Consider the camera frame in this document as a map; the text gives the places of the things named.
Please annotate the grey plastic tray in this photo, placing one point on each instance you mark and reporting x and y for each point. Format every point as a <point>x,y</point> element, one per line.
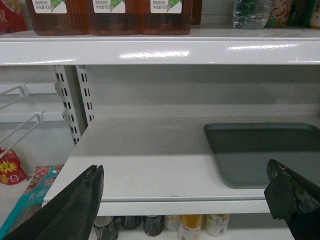
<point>242,151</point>

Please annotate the clear water bottle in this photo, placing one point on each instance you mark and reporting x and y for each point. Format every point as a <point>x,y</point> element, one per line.
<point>251,14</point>

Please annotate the red snack packet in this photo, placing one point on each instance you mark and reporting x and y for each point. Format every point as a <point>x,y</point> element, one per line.
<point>11,172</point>

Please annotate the brown tea drink bottle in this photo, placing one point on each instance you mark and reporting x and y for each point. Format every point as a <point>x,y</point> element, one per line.
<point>113,17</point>
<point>58,17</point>
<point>165,17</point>

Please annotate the white perforated shelf upright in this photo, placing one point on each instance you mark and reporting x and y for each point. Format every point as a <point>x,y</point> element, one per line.
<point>73,87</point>

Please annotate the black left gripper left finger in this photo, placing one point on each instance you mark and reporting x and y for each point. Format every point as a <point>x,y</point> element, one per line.
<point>70,214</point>

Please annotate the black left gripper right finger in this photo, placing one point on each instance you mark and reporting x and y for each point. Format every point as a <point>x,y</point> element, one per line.
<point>294,199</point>

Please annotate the teal snack packet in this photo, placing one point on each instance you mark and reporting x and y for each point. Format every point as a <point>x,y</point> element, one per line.
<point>32,200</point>

